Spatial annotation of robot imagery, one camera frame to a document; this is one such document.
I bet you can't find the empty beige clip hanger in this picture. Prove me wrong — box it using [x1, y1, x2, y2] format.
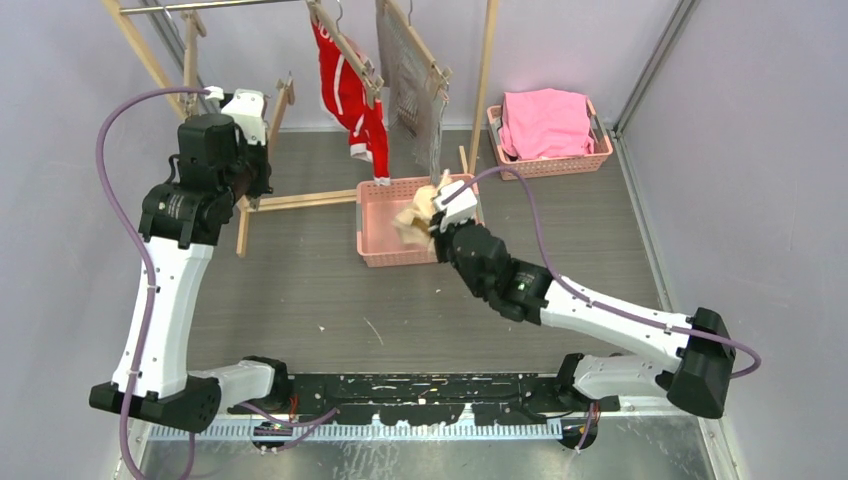
[181, 10, 207, 88]

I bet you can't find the pink basket with clothes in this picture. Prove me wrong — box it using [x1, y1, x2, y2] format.
[486, 99, 614, 178]

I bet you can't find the beige hanger holding red underwear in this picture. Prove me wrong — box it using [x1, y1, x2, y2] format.
[306, 0, 384, 107]

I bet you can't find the wooden clothes rack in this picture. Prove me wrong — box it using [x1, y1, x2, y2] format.
[100, 0, 502, 260]

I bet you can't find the beige hanger holding striped underwear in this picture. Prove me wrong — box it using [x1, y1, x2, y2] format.
[374, 0, 452, 93]

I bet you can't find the beige clip hanger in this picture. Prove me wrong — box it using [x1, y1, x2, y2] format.
[181, 10, 207, 88]
[267, 74, 295, 159]

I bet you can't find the beige underwear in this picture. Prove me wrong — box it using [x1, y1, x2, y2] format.
[392, 169, 453, 253]

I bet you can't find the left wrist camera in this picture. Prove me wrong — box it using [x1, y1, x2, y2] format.
[205, 86, 268, 146]

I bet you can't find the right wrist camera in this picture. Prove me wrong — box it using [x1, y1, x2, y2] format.
[433, 180, 479, 233]

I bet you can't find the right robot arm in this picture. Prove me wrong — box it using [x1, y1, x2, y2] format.
[431, 221, 738, 419]

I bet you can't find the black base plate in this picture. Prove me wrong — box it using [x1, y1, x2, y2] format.
[264, 373, 590, 426]

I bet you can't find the grey striped underwear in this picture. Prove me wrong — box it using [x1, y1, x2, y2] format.
[375, 3, 452, 193]

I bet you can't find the pink cloth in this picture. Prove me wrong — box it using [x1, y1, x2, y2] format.
[500, 88, 594, 159]

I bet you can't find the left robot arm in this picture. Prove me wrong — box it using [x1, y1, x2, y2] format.
[89, 113, 293, 433]

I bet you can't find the empty pink basket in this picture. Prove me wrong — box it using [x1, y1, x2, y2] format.
[356, 174, 472, 268]

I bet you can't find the red underwear white trim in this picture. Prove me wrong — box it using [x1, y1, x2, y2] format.
[311, 19, 391, 186]

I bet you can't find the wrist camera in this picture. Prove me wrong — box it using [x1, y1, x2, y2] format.
[433, 180, 479, 233]
[205, 86, 268, 146]

